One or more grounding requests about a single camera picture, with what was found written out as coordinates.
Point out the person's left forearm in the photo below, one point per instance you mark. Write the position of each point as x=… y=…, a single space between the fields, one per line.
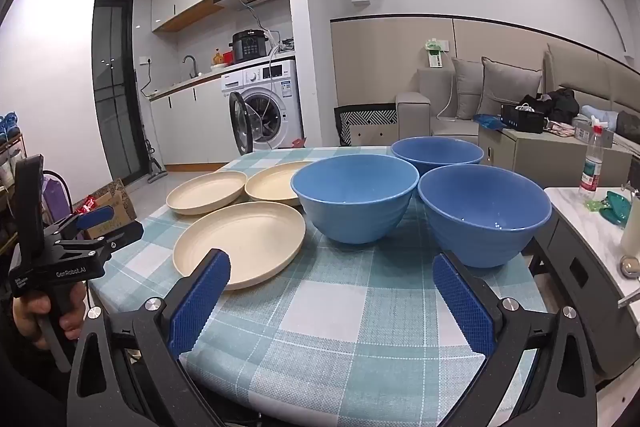
x=25 y=382

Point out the person's left hand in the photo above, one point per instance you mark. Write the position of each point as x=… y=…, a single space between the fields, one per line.
x=72 y=319

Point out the grey cushion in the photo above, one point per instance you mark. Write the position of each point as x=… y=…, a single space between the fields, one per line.
x=467 y=87
x=510 y=82

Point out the upright vacuum cleaner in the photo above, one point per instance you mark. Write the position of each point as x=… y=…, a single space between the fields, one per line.
x=152 y=157

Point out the black box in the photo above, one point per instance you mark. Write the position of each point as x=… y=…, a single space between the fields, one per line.
x=522 y=119

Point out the beige bedside cabinet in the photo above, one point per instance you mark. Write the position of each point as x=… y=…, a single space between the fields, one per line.
x=540 y=157

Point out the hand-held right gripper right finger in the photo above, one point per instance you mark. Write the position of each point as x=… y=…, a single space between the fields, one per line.
x=465 y=307

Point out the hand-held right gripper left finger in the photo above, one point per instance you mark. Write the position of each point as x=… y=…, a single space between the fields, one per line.
x=200 y=302

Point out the wooden shoe rack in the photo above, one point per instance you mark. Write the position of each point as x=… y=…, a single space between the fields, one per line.
x=15 y=227

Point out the beige plate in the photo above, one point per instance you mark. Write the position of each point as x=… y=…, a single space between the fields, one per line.
x=205 y=192
x=245 y=242
x=272 y=184

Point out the green white wall device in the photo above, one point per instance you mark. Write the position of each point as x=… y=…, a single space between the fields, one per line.
x=435 y=54

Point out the grey sofa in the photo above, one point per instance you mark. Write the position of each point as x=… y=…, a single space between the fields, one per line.
x=415 y=117

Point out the plastic water bottle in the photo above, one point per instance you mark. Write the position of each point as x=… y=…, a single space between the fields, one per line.
x=592 y=167

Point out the blue bowl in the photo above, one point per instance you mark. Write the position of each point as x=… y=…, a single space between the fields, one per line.
x=350 y=202
x=485 y=217
x=435 y=152

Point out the purple bag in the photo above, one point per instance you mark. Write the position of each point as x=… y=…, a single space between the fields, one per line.
x=55 y=202

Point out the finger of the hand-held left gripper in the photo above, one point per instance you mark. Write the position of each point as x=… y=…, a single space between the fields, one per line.
x=125 y=232
x=97 y=216

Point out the red snack packet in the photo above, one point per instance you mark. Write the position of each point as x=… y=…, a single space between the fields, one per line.
x=89 y=204

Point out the black jacket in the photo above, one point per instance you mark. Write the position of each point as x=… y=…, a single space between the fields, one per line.
x=555 y=104

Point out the black pressure cooker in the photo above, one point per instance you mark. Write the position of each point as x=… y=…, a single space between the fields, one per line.
x=247 y=47

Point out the red container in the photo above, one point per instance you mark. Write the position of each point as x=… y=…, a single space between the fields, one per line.
x=229 y=57

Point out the teal checked tablecloth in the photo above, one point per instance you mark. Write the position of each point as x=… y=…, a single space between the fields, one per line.
x=350 y=322

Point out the curved kitchen faucet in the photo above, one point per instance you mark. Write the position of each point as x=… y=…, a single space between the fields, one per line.
x=191 y=64

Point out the white kitchen counter cabinets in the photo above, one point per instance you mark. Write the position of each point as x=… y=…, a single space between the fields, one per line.
x=185 y=127

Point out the brown cardboard box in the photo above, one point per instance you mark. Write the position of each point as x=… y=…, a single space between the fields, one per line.
x=117 y=207

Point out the white washing machine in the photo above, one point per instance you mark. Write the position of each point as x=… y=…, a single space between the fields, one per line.
x=280 y=82

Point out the tissue box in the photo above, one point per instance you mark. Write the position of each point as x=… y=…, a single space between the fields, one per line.
x=582 y=132

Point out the dark glass door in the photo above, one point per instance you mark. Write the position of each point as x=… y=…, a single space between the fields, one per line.
x=112 y=97

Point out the black white patterned chair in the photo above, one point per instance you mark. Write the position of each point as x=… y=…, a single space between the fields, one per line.
x=365 y=122

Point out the blue plastic bag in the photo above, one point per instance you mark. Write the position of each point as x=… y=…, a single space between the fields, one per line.
x=487 y=122

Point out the red cardboard box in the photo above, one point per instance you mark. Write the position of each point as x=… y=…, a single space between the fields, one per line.
x=297 y=143

